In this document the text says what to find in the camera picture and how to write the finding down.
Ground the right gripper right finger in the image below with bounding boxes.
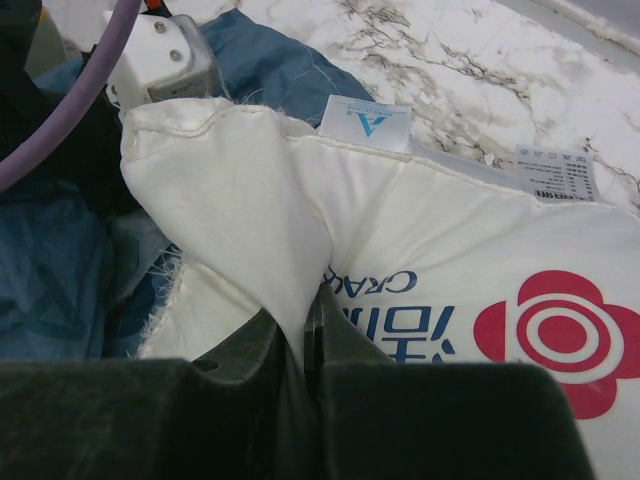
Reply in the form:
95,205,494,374
304,287,593,479

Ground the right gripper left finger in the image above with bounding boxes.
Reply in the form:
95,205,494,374
1,311,306,479

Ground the white pillow with red logo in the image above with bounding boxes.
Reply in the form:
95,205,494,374
119,97,640,421

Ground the blue lettered pillowcase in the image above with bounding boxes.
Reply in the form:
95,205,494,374
1,10,368,361

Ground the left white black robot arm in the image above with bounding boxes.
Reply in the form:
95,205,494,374
1,1,139,219

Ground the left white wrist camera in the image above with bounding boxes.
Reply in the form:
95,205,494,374
106,14,221,111

